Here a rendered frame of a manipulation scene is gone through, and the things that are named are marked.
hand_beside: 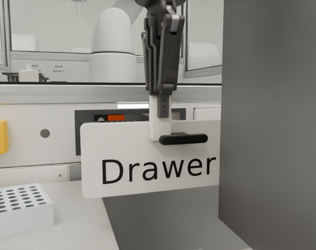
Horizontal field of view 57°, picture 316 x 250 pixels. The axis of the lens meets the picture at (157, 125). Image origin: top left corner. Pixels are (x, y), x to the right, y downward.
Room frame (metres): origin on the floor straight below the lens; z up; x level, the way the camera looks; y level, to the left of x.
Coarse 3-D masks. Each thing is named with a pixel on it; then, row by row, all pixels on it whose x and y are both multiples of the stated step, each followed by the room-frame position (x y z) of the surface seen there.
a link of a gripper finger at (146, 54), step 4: (144, 32) 0.48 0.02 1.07; (144, 40) 0.47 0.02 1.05; (144, 44) 0.46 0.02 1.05; (144, 48) 0.46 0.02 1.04; (144, 52) 0.47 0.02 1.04; (148, 52) 0.46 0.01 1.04; (144, 56) 0.47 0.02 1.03; (148, 56) 0.46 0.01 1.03; (144, 60) 0.47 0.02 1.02; (148, 60) 0.46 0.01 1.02; (144, 64) 0.47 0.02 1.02; (148, 64) 0.46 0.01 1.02; (144, 68) 0.47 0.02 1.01; (148, 68) 0.46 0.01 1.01; (148, 72) 0.45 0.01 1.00; (148, 76) 0.45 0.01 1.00; (148, 80) 0.45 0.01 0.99; (148, 84) 0.45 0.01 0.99; (148, 88) 0.45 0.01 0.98
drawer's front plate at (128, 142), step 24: (192, 120) 0.47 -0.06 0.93; (216, 120) 0.47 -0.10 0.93; (96, 144) 0.41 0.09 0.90; (120, 144) 0.42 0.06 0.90; (144, 144) 0.43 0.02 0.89; (192, 144) 0.46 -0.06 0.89; (216, 144) 0.47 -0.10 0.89; (96, 168) 0.41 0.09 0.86; (144, 168) 0.43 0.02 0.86; (168, 168) 0.44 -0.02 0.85; (192, 168) 0.46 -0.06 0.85; (216, 168) 0.47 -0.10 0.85; (96, 192) 0.41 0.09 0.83; (120, 192) 0.42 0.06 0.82; (144, 192) 0.43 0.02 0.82
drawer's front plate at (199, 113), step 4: (200, 108) 0.80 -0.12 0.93; (204, 108) 0.80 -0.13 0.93; (208, 108) 0.80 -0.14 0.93; (212, 108) 0.80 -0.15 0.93; (216, 108) 0.80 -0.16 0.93; (220, 108) 0.80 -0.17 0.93; (196, 112) 0.78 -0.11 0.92; (200, 112) 0.78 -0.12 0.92; (204, 112) 0.78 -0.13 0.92; (208, 112) 0.79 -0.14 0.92; (212, 112) 0.79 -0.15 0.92; (216, 112) 0.80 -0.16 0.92; (220, 112) 0.80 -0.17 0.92; (196, 116) 0.78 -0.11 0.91; (200, 116) 0.78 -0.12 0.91; (204, 116) 0.78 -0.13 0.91; (208, 116) 0.79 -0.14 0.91; (212, 116) 0.79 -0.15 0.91; (216, 116) 0.80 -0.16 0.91; (220, 116) 0.80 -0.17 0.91
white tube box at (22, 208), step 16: (0, 192) 0.50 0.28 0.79; (16, 192) 0.50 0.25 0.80; (32, 192) 0.50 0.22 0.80; (0, 208) 0.44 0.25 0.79; (16, 208) 0.43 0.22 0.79; (32, 208) 0.43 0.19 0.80; (48, 208) 0.44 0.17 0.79; (0, 224) 0.40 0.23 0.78; (16, 224) 0.41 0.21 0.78; (32, 224) 0.43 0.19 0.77; (48, 224) 0.44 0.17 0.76
